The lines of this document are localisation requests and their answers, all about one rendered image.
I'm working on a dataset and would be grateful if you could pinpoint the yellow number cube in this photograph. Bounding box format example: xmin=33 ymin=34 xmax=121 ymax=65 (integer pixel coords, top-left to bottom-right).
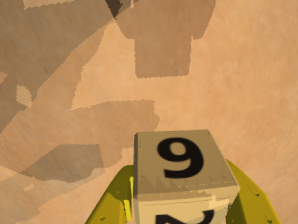
xmin=133 ymin=129 xmax=240 ymax=224

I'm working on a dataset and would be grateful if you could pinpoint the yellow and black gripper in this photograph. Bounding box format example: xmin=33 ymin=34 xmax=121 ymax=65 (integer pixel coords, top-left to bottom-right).
xmin=85 ymin=158 xmax=281 ymax=224

